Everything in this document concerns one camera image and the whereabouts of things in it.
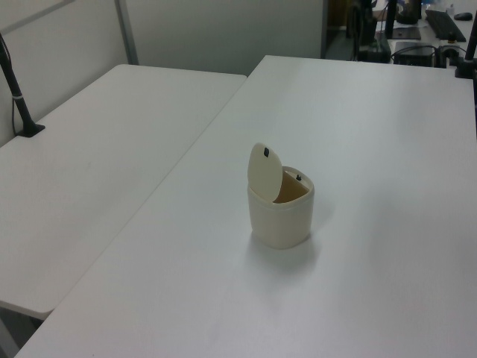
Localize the cream trash bin lid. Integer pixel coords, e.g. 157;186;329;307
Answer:
247;141;284;204

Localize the cream plastic trash bin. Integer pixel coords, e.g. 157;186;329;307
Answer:
247;166;316;251

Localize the white side table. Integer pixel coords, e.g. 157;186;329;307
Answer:
0;63;249;315

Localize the black computer box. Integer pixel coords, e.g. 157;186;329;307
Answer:
390;40;436;66

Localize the black monitor stand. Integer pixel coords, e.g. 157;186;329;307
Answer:
382;0;423;42

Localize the black keyboard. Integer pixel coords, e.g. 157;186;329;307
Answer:
424;8;468;43

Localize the black pole table clamp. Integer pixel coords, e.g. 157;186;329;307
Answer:
454;0;477;80

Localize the grey partition frame post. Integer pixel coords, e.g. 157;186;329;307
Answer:
114;0;140;66

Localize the black camera pole with clamp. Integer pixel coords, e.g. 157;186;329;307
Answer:
0;31;47;139

